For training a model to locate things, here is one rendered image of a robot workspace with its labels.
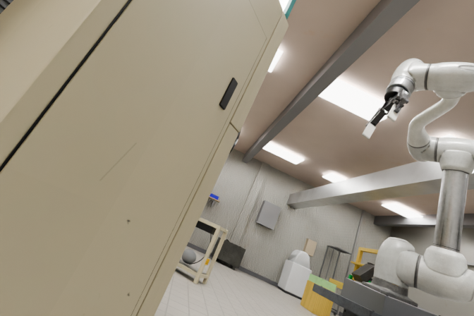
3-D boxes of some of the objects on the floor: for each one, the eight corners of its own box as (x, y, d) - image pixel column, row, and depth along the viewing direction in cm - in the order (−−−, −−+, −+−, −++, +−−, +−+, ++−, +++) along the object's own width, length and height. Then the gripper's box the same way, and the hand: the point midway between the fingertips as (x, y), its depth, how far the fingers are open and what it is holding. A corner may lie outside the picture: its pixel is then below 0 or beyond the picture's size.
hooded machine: (296, 296, 882) (309, 254, 927) (305, 301, 824) (317, 257, 869) (276, 287, 879) (289, 245, 924) (282, 291, 821) (296, 247, 866)
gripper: (432, 80, 95) (413, 117, 85) (384, 116, 117) (364, 149, 107) (413, 67, 96) (393, 103, 86) (369, 104, 118) (348, 137, 108)
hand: (378, 126), depth 97 cm, fingers open, 13 cm apart
